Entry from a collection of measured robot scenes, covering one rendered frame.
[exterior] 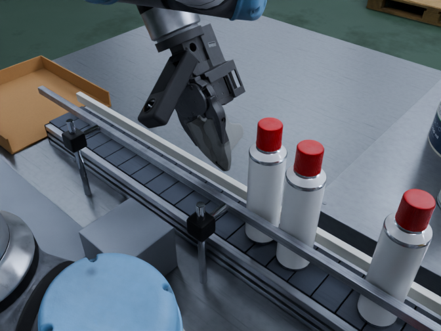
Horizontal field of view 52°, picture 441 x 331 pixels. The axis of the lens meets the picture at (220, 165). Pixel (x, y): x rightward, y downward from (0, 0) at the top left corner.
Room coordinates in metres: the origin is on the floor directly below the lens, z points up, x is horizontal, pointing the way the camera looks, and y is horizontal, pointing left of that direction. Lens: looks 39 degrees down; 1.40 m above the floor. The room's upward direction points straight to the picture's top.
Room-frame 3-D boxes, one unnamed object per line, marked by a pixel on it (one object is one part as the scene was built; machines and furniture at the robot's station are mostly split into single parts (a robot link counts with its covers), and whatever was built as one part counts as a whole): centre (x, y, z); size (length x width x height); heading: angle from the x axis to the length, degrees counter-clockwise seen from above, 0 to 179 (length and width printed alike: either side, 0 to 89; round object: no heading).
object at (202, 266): (0.44, 0.01, 0.91); 0.07 x 0.03 x 0.17; 138
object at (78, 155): (0.64, 0.24, 0.91); 0.07 x 0.03 x 0.17; 138
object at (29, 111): (0.94, 0.46, 0.85); 0.30 x 0.26 x 0.04; 48
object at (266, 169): (0.48, -0.06, 0.98); 0.05 x 0.05 x 0.20
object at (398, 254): (0.34, -0.21, 0.98); 0.05 x 0.05 x 0.20
